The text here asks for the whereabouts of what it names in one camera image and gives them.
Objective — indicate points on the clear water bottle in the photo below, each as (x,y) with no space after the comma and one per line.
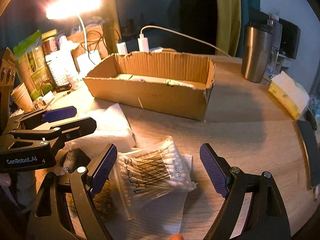
(273,21)

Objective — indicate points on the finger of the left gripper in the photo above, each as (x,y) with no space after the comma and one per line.
(52,114)
(77,128)

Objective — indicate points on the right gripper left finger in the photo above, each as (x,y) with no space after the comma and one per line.
(50,218)

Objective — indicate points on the white folded cloth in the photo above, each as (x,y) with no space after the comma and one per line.
(112,128)

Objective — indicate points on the white paper towel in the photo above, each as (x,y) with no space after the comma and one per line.
(157,219)

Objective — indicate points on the cotton swab bag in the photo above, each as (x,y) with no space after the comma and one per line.
(144,175)

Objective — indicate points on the cardboard box tray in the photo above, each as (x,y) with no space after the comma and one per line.
(173,83)

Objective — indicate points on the yellow tissue pack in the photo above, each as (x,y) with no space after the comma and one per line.
(291,95)

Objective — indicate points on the black monitor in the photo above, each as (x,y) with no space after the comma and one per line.
(290,38)

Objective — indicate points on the small white charger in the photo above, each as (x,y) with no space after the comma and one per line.
(122,48)

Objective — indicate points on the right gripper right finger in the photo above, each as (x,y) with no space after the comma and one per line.
(253,207)

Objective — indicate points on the green snack bag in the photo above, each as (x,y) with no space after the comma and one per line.
(32,67)

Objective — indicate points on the yellow scrub sponge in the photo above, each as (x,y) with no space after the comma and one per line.
(103,202)

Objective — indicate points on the paper cup stack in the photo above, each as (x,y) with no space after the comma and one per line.
(22,98)

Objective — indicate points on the yellow curtain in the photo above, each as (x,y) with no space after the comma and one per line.
(228,26)

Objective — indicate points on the stainless steel tumbler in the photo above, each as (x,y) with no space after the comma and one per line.
(256,50)

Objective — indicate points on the white charger with cable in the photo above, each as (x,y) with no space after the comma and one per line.
(167,38)

